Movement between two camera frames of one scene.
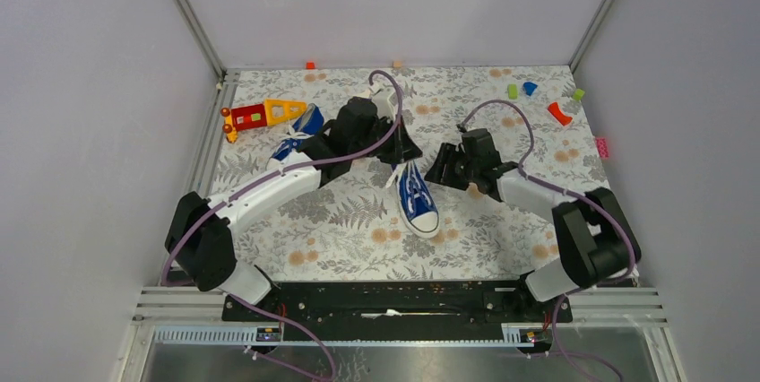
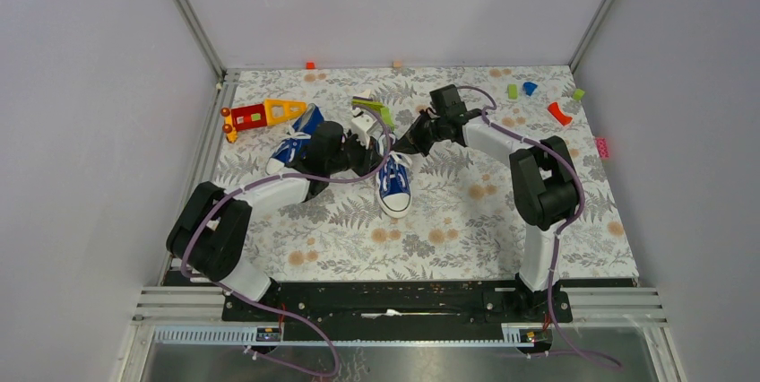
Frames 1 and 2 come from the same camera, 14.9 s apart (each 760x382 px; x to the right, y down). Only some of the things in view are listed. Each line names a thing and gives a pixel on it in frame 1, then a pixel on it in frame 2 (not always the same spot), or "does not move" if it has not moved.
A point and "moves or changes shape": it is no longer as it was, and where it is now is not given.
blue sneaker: x=415 y=199 moves or changes shape
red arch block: x=553 y=108 does not move
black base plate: x=401 y=302 does not move
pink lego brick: x=603 y=151 does not move
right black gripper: x=447 y=154 to x=412 y=143
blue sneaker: x=310 y=122 does not move
